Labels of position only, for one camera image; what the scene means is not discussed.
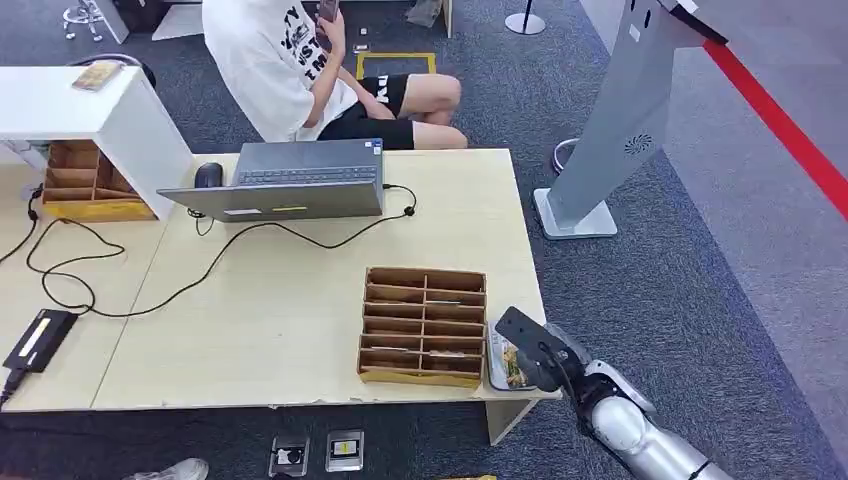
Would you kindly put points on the person's right hand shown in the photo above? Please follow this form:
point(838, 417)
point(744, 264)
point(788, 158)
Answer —
point(333, 32)

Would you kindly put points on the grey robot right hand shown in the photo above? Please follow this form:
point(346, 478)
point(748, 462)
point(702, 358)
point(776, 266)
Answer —
point(540, 376)

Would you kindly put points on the dark smartphone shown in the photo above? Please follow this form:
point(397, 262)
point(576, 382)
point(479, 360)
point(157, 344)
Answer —
point(328, 8)

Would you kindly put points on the black computer mouse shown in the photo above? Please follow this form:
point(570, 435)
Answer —
point(208, 175)

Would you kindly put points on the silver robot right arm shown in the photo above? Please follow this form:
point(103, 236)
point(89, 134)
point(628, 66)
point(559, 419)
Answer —
point(636, 437)

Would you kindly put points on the pale desk leg panel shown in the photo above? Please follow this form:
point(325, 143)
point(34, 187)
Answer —
point(507, 417)

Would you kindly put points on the person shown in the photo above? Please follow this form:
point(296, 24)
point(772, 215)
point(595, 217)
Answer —
point(265, 66)

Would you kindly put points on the grey bag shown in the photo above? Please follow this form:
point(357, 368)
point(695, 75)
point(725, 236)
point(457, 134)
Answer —
point(424, 12)

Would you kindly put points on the pale card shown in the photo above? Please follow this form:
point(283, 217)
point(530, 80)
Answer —
point(442, 302)
point(445, 354)

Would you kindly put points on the wooden panel edge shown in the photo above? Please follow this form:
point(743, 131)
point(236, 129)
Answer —
point(449, 16)

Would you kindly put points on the yellow floor strip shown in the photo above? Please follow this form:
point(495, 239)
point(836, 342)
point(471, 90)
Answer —
point(467, 478)

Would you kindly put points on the wooden slotted card box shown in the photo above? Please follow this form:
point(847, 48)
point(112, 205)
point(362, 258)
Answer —
point(424, 328)

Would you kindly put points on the white floor board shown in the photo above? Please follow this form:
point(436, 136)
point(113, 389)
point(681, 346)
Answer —
point(179, 23)

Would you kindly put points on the grey laptop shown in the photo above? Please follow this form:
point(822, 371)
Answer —
point(298, 200)

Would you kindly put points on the round grey stanchion base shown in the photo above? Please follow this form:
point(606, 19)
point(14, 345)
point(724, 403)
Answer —
point(524, 23)

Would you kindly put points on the black round stool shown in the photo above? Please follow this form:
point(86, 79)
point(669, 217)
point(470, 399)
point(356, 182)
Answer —
point(144, 69)

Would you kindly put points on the floor socket with yellow label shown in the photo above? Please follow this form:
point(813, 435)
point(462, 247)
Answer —
point(344, 450)

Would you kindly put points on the white furniture leg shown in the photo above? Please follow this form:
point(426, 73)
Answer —
point(114, 18)

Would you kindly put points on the white desk riser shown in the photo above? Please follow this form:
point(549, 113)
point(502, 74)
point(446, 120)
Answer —
point(126, 122)

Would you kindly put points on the stack of printed cards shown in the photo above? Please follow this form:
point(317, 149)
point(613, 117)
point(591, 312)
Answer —
point(97, 75)

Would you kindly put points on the chrome chair base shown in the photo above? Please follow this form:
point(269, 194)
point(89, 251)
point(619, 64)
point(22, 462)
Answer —
point(84, 13)

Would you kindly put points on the floor socket with black plug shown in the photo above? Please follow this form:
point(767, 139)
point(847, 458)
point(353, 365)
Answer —
point(289, 454)

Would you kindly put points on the grey kiosk stand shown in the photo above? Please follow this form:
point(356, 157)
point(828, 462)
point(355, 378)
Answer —
point(623, 119)

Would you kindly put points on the wooden box with yellow edge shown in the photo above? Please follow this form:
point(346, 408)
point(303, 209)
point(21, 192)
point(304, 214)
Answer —
point(79, 182)

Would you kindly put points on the red barrier belt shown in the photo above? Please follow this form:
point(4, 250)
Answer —
point(782, 126)

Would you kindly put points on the white shoe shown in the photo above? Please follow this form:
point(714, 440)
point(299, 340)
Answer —
point(175, 470)

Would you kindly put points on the black power adapter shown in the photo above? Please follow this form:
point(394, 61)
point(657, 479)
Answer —
point(38, 341)

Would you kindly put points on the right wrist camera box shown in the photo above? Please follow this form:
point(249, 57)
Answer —
point(523, 331)

